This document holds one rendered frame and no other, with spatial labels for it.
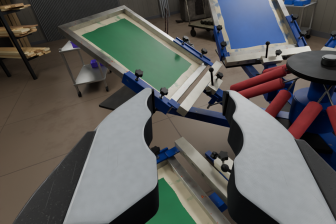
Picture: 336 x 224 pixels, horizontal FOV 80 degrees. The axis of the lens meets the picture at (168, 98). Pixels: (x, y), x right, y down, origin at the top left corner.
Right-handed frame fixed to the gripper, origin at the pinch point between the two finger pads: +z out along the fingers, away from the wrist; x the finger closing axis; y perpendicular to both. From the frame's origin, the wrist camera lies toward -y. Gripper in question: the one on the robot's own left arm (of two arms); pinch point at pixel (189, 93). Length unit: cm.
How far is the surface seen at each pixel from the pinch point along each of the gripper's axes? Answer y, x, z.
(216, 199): 73, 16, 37
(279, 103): 42, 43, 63
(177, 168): 69, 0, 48
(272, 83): 38, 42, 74
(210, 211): 67, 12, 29
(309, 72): 29, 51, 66
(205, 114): 73, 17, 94
